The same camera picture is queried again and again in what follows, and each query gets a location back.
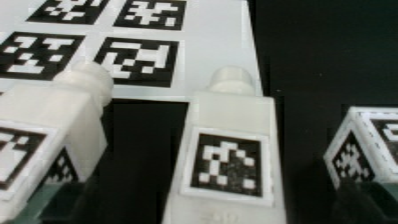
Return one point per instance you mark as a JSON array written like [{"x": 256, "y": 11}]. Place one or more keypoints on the white chair leg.
[
  {"x": 226, "y": 188},
  {"x": 51, "y": 136}
]

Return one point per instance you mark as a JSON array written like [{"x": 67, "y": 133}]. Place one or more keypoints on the white tagged cube left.
[{"x": 361, "y": 155}]

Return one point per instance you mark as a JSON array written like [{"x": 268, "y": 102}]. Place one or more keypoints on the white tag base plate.
[{"x": 162, "y": 42}]

